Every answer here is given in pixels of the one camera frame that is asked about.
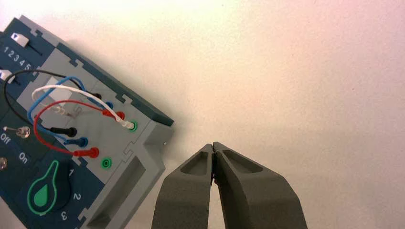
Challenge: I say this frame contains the white patch cable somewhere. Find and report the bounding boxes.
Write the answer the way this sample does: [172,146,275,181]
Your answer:
[32,85,135,130]

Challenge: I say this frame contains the rotary knob with green pointer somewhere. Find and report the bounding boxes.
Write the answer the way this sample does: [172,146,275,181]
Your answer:
[27,160,72,216]

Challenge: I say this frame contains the black patch cable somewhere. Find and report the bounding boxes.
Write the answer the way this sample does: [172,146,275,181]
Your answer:
[3,69,103,138]

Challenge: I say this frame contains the white slider knob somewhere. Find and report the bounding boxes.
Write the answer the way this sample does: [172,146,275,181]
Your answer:
[0,69,16,84]
[10,32,29,48]

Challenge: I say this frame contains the red patch cable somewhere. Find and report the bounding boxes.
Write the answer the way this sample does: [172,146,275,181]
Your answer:
[33,100,126,159]

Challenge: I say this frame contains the blue and grey control box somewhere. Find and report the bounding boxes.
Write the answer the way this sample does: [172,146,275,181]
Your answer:
[0,15,175,229]

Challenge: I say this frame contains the blue patch cable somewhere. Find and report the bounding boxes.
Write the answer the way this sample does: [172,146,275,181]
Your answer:
[27,76,115,148]

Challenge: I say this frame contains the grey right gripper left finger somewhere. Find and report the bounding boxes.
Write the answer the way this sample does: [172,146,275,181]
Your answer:
[151,144,214,229]

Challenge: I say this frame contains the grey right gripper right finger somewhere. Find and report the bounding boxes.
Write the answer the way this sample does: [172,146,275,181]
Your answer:
[213,141,308,229]

